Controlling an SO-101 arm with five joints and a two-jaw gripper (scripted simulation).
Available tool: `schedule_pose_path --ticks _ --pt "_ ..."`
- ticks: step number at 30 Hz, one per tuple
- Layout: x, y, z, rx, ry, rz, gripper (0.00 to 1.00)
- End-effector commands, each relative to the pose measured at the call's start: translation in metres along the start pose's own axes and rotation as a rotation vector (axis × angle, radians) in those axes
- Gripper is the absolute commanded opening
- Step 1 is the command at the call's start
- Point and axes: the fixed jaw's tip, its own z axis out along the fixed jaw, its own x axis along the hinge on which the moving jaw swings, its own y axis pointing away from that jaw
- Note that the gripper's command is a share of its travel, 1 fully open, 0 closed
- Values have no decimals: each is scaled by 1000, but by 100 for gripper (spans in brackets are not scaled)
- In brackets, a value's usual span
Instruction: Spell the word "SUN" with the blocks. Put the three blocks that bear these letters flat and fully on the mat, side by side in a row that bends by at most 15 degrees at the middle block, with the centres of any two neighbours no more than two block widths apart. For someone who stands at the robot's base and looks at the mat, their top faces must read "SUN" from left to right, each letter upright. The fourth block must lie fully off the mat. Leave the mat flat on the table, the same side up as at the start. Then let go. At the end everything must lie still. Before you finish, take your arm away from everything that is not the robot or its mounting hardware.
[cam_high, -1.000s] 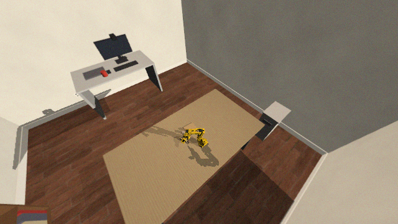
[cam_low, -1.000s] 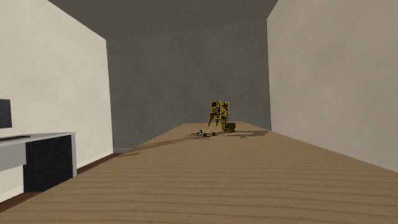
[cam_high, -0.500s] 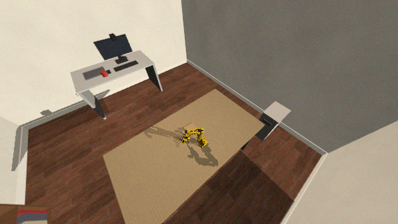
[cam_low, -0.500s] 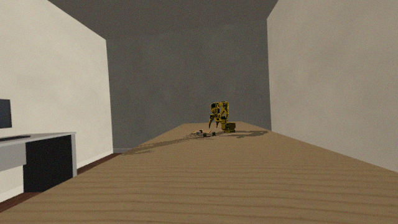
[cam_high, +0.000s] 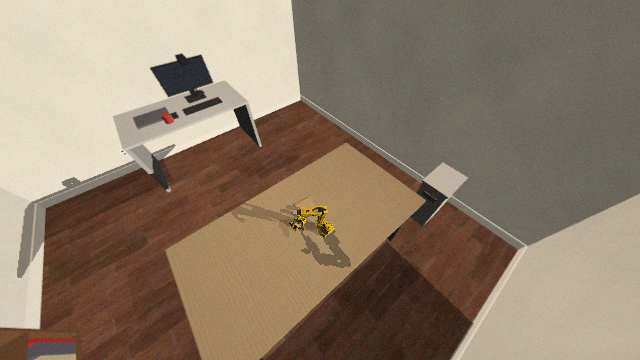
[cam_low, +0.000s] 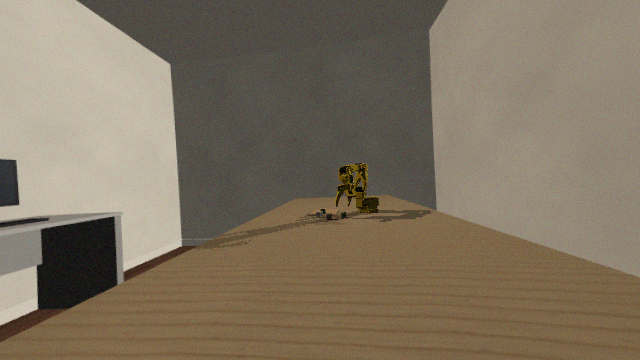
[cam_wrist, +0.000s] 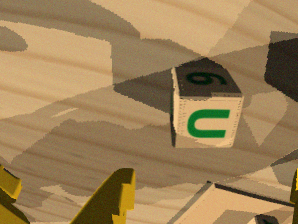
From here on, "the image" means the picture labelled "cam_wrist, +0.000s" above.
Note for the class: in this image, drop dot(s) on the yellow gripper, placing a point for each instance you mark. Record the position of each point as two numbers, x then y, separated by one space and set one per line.
105 205

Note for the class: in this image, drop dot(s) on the tan mat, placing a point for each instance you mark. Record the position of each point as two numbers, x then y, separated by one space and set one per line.
224 205

